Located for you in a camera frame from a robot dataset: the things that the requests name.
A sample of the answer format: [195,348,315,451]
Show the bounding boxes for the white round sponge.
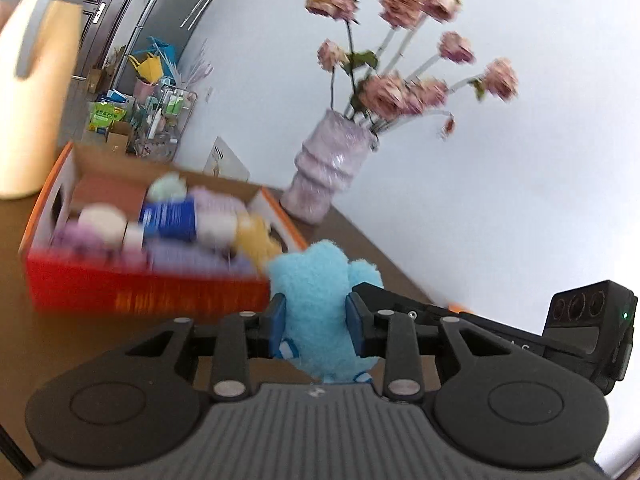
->
[78,204,144,250]

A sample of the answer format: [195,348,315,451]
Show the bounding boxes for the purple knitted cloth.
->
[145,240,258,278]

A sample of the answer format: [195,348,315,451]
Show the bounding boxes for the purple ceramic vase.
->
[280,110,380,224]

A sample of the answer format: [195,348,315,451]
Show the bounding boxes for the green bath puff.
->
[145,172,188,203]

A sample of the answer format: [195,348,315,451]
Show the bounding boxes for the wire storage rack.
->
[127,84,198,162]

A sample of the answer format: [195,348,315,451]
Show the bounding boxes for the blue tissue pack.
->
[139,197,196,242]

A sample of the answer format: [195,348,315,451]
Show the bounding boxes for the yellow white plush toy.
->
[195,211,282,270]

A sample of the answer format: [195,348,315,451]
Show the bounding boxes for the yellow thermos jug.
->
[1,0,84,200]

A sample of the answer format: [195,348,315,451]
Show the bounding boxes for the dried pink roses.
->
[305,0,518,140]

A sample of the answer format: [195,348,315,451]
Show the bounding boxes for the grey refrigerator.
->
[110,0,213,94]

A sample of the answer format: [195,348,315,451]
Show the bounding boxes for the dark brown entrance door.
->
[73,0,130,79]

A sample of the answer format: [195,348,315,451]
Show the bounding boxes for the purple satin scrunchie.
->
[50,221,149,270]

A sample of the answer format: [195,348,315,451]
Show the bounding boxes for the lavender fluffy towel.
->
[188,186,247,214]

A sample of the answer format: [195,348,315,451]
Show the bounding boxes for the blue plush toy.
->
[267,240,383,384]

